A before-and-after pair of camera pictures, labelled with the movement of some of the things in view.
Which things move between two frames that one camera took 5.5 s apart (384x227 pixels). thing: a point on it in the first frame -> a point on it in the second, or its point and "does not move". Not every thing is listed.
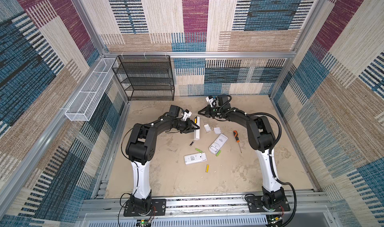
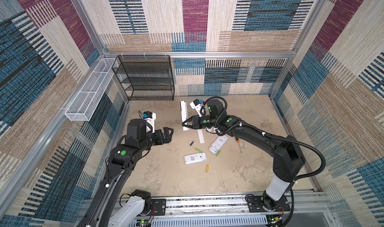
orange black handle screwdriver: x=235 y=133 does not move
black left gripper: x=189 y=128 -> x=166 y=137
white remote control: x=218 y=143 does not move
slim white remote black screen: x=197 y=132 -> x=184 y=114
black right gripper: x=207 y=109 -> x=195 y=122
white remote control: x=195 y=158 does not move
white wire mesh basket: x=85 y=102 does not move
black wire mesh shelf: x=145 y=77 does not move
